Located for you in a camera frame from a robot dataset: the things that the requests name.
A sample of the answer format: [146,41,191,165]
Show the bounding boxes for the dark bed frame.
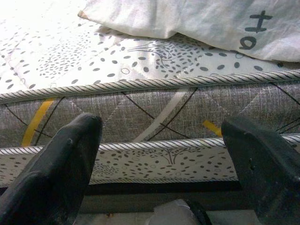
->
[81,180,246,196]

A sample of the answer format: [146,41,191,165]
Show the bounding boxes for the thin patterned under mattress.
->
[0,135,300,188]

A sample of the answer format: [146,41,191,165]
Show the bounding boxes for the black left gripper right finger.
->
[221,116,300,225]

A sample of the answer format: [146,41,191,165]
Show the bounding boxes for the white pillow with tree print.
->
[77,0,300,63]

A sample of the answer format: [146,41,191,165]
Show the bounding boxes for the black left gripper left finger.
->
[0,112,103,225]

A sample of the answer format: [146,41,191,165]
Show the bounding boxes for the grey patterned quilted mattress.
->
[0,0,300,147]

